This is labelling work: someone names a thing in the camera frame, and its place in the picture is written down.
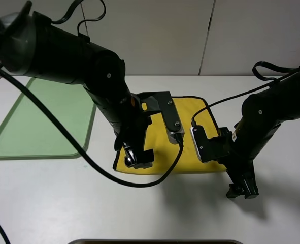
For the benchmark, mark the green plastic tray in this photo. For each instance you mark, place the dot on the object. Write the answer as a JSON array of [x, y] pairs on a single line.
[[27, 133]]

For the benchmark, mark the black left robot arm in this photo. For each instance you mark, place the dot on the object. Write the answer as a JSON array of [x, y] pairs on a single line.
[[33, 45]]

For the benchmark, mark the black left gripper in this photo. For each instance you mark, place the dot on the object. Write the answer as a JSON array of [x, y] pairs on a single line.
[[130, 130]]

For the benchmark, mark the yellow towel with black trim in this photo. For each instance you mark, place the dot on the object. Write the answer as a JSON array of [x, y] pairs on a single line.
[[165, 152]]

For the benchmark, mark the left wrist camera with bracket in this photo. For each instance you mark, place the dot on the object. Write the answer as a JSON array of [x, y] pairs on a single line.
[[162, 102]]

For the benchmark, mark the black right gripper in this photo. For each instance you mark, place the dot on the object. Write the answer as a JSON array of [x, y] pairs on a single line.
[[240, 172]]

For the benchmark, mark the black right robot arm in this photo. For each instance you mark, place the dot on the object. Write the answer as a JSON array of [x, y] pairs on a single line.
[[262, 115]]

